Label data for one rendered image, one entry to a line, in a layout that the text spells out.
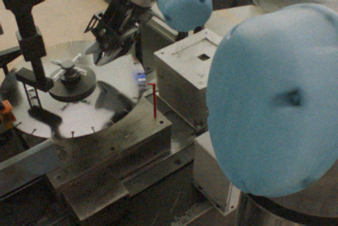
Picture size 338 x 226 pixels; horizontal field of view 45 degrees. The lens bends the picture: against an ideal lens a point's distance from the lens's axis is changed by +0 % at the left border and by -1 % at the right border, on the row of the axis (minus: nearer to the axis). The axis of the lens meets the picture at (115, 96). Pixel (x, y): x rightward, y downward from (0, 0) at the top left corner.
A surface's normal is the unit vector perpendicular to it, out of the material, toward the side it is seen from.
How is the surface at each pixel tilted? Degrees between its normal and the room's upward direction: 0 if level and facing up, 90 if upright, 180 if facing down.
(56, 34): 0
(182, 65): 0
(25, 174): 90
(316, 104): 48
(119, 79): 0
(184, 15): 104
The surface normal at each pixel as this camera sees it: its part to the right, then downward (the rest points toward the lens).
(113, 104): -0.09, -0.73
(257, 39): -0.77, -0.42
